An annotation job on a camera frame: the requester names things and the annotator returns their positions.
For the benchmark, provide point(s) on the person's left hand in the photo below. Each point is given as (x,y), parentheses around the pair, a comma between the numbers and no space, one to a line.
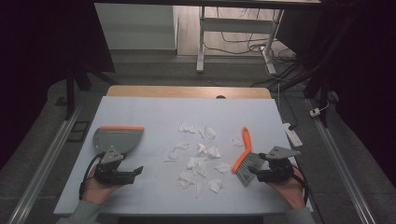
(95,193)

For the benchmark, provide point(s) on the small white plug adapter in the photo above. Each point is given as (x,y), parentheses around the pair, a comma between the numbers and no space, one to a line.
(315,112)

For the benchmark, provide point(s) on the grey dustpan with orange edge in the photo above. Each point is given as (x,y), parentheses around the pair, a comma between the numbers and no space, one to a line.
(120,140)

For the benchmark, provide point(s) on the orange brush with grey bristles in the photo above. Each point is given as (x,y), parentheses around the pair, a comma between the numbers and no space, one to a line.
(247,141)

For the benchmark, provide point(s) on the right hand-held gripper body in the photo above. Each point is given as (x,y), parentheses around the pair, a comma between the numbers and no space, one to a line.
(278,171)

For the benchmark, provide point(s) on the aluminium floor rail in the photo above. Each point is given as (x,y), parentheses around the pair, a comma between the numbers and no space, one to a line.
(342,161)
(43,165)

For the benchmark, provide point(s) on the pale grey cabinet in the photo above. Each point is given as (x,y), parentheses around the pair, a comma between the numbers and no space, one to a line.
(134,28)

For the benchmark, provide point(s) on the white desk frame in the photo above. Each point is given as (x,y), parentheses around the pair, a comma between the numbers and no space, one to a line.
(236,25)

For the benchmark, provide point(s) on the white power strip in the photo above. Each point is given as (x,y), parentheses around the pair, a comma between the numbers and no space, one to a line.
(292,135)

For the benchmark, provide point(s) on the pile of white paper scraps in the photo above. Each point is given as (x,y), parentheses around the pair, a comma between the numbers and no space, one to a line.
(199,161)

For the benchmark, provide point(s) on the wooden table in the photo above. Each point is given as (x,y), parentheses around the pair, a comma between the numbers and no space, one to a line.
(174,91)

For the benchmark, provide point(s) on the black metal stand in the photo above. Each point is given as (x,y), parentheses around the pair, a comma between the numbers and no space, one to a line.
(70,93)

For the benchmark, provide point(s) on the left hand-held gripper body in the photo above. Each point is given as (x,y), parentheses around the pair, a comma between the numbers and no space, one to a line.
(109,175)

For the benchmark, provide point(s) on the person's right hand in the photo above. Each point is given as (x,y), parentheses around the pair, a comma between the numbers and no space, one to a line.
(292,194)

